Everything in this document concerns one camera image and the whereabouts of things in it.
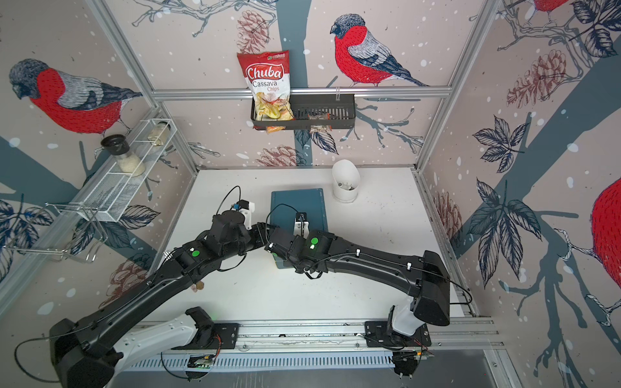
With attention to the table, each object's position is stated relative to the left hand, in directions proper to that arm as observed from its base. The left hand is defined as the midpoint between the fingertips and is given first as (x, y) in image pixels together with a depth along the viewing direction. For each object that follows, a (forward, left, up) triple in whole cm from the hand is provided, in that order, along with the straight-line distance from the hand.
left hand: (280, 227), depth 73 cm
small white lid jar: (+31, +46, +12) cm, 56 cm away
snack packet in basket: (+43, -11, +12) cm, 46 cm away
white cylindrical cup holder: (+34, -24, -16) cm, 44 cm away
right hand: (-6, -4, -5) cm, 9 cm away
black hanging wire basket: (+48, -21, +12) cm, 54 cm away
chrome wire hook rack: (-6, +57, +1) cm, 57 cm away
